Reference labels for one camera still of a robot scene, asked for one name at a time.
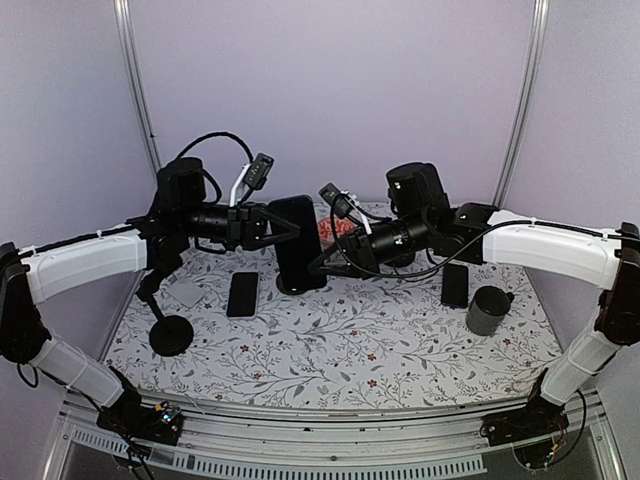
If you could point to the black gooseneck stand round base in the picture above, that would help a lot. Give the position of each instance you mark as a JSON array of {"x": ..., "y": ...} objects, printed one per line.
[{"x": 170, "y": 335}]

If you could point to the white flat phone stand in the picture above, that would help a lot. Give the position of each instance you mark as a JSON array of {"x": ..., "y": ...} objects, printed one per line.
[{"x": 186, "y": 293}]

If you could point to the aluminium frame post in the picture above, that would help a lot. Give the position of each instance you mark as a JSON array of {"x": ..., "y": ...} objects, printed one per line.
[
  {"x": 531, "y": 68},
  {"x": 126, "y": 35}
]

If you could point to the small round base phone stand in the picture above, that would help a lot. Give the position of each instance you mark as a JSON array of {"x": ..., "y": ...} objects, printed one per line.
[{"x": 299, "y": 284}]

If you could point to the aluminium front rail base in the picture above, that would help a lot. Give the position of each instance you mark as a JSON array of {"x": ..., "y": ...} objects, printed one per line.
[{"x": 234, "y": 441}]

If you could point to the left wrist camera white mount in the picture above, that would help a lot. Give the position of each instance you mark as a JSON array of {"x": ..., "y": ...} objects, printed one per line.
[{"x": 252, "y": 178}]

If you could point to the black phone with white edge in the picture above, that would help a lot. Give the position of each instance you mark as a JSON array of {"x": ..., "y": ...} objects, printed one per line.
[{"x": 243, "y": 295}]

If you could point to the red white patterned bowl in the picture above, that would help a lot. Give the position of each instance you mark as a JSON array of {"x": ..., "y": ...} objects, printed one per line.
[{"x": 325, "y": 230}]

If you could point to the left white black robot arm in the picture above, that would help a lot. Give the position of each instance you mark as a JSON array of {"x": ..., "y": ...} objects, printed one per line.
[{"x": 152, "y": 243}]

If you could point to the floral patterned tablecloth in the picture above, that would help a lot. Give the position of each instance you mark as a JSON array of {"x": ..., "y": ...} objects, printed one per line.
[{"x": 372, "y": 344}]

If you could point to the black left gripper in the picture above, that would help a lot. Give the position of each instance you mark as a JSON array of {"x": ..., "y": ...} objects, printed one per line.
[{"x": 247, "y": 226}]

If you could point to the dark grey mug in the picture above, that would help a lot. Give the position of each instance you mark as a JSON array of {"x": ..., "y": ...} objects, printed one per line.
[{"x": 489, "y": 307}]

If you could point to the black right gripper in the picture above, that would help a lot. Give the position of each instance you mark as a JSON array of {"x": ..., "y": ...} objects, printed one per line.
[{"x": 357, "y": 266}]

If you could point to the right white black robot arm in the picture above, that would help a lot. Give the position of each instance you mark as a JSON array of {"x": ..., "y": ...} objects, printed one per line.
[{"x": 478, "y": 233}]

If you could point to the right aluminium frame post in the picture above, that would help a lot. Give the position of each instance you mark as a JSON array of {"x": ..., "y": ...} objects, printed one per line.
[{"x": 531, "y": 68}]

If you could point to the tall black clamp phone stand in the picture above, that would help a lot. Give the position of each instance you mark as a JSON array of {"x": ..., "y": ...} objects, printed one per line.
[{"x": 401, "y": 261}]

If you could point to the left aluminium frame post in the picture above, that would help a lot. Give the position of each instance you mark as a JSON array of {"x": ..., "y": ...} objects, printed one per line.
[{"x": 126, "y": 35}]

